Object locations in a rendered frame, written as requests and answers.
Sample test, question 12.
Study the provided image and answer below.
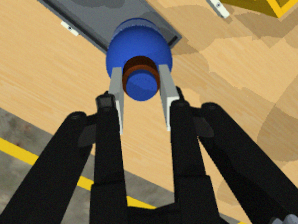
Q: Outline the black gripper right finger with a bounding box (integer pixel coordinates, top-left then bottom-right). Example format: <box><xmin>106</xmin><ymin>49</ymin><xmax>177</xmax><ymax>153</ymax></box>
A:
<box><xmin>158</xmin><ymin>64</ymin><xmax>298</xmax><ymax>224</ymax></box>

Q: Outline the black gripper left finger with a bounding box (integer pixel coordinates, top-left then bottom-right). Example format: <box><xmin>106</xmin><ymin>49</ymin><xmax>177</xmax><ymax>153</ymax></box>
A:
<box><xmin>0</xmin><ymin>67</ymin><xmax>128</xmax><ymax>224</ymax></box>

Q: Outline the grey flat tray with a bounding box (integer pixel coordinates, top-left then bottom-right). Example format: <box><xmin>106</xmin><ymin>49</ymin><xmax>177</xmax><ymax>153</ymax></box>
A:
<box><xmin>37</xmin><ymin>0</ymin><xmax>183</xmax><ymax>55</ymax></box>

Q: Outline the blue bottle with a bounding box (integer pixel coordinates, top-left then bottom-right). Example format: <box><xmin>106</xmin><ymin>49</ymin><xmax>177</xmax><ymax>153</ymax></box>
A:
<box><xmin>105</xmin><ymin>18</ymin><xmax>173</xmax><ymax>102</ymax></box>

